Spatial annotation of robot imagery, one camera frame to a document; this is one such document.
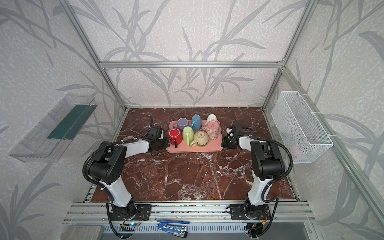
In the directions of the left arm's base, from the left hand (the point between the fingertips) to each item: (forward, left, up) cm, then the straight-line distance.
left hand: (171, 138), depth 99 cm
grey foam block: (-50, +33, +1) cm, 60 cm away
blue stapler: (-49, -9, +1) cm, 50 cm away
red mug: (-2, -4, +5) cm, 7 cm away
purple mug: (+9, -6, +5) cm, 12 cm away
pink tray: (-4, -28, -3) cm, 28 cm away
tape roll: (+1, +30, -3) cm, 30 cm away
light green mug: (-1, -12, +6) cm, 13 cm away
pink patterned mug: (+3, -27, +9) cm, 28 cm away
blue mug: (+10, -17, +5) cm, 20 cm away
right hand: (0, -34, -1) cm, 34 cm away
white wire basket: (-17, -63, +33) cm, 73 cm away
